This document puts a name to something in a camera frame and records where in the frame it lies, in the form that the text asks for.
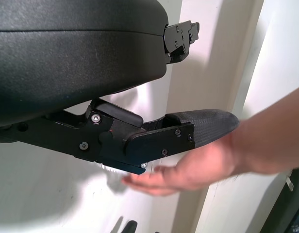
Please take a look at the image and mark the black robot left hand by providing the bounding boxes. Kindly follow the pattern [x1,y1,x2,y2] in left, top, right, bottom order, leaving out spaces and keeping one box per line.
[0,0,239,175]

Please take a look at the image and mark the person's bare hand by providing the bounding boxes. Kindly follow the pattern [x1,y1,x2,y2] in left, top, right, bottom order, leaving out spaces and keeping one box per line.
[122,121,244,197]

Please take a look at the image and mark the person's bare forearm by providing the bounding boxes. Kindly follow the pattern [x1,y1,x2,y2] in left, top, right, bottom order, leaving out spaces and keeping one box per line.
[233,84,299,176]

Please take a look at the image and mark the black rounded bar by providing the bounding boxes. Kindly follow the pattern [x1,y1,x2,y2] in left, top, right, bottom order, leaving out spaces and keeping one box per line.
[119,219,138,233]

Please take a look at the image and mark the dark furniture frame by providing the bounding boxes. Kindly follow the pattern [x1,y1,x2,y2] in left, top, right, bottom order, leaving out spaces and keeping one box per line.
[277,167,299,233]

